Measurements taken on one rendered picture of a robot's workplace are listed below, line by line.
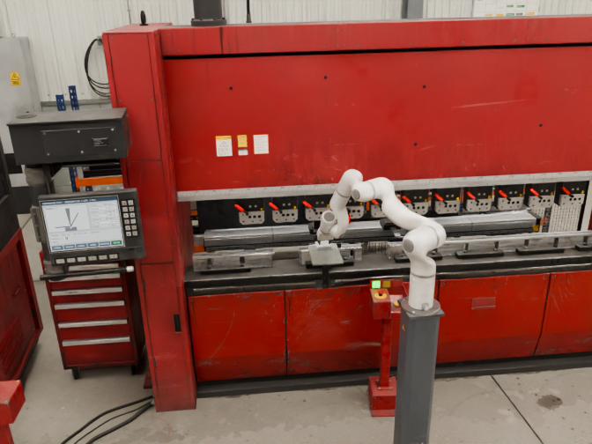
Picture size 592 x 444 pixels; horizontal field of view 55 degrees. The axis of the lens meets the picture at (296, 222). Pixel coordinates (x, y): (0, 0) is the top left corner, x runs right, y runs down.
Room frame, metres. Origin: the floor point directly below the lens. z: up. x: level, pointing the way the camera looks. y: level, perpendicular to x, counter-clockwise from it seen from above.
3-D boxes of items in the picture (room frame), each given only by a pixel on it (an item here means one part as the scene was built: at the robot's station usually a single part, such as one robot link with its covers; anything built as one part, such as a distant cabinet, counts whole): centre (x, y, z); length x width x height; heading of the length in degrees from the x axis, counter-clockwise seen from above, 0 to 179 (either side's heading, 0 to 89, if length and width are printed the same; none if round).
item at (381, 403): (2.91, -0.54, 0.06); 0.25 x 0.20 x 0.12; 0
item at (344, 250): (3.21, -0.21, 0.92); 0.39 x 0.06 x 0.10; 95
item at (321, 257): (3.06, -0.17, 1.00); 0.26 x 0.18 x 0.01; 5
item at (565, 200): (3.34, -1.73, 1.26); 0.15 x 0.09 x 0.17; 95
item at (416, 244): (2.41, -0.58, 1.30); 0.19 x 0.12 x 0.24; 127
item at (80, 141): (2.64, 1.05, 1.53); 0.51 x 0.25 x 0.85; 100
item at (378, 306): (2.94, -0.54, 0.75); 0.20 x 0.16 x 0.18; 90
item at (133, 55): (3.30, 0.83, 1.15); 0.85 x 0.25 x 2.30; 5
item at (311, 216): (3.20, -0.13, 1.26); 0.15 x 0.09 x 0.17; 95
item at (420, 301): (2.43, -0.61, 1.09); 0.19 x 0.19 x 0.18
